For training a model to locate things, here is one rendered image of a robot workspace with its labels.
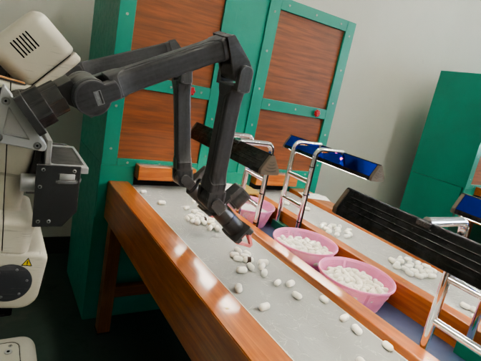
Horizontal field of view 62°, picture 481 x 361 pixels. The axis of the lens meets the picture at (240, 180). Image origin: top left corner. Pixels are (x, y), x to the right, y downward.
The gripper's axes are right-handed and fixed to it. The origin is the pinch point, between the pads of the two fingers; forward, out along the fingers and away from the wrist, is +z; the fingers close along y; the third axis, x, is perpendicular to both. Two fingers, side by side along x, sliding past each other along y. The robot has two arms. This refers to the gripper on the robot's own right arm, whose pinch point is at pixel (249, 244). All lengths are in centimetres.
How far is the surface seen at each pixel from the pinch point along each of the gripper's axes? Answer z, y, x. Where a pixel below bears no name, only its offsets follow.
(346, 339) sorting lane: 9.1, -42.5, 2.4
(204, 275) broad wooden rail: -12.0, -8.7, 17.0
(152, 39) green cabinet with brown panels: -53, 84, -38
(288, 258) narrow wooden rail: 14.9, -2.9, -6.6
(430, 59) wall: 146, 163, -276
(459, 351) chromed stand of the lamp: 42, -52, -20
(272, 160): -13.7, 5.7, -25.2
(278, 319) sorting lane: -0.9, -30.0, 11.0
